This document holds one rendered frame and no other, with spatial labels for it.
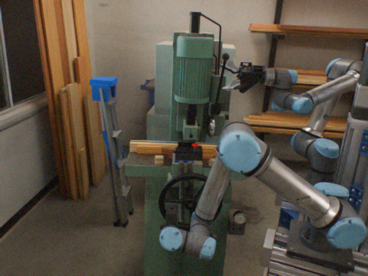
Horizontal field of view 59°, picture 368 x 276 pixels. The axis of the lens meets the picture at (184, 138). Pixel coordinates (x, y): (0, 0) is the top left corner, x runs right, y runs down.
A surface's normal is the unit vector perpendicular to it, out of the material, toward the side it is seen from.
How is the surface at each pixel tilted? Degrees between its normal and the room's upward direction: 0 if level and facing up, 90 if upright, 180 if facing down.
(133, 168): 90
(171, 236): 60
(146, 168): 90
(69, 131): 87
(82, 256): 0
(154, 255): 90
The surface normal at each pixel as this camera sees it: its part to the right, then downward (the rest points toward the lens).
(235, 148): -0.20, 0.25
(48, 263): 0.04, -0.94
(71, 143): 0.99, 0.04
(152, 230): 0.02, 0.33
